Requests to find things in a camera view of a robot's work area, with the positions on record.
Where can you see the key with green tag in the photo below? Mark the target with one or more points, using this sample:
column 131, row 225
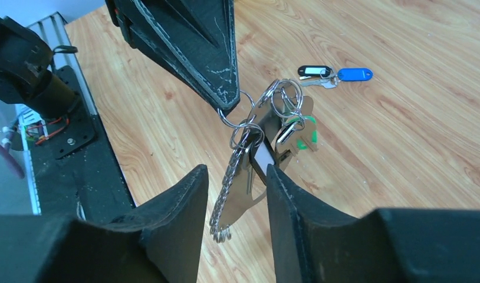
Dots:
column 297, row 135

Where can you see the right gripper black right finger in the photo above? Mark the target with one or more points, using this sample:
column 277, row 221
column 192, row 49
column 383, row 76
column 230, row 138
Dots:
column 315, row 242

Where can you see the key with black tag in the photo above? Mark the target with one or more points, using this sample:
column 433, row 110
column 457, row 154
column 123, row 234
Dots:
column 317, row 75
column 261, row 155

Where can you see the blue key tag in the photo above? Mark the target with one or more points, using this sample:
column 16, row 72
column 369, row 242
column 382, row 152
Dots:
column 355, row 74

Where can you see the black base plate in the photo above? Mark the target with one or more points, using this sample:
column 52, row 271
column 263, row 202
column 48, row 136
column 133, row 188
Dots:
column 76, row 171

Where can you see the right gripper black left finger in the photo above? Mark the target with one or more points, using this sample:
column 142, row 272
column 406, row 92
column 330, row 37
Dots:
column 159, row 241

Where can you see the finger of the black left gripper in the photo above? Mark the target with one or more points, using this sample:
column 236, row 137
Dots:
column 194, row 40

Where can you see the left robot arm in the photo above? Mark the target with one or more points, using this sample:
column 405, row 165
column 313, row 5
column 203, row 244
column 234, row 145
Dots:
column 24, row 62

